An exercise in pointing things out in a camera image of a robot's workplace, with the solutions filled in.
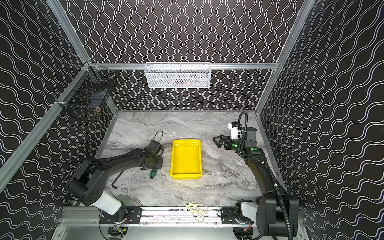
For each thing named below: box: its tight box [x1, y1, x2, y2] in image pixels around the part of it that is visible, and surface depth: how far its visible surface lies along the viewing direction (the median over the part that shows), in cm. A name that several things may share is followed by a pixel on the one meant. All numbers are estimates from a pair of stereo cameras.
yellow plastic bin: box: [170, 139, 203, 180], surface depth 94 cm
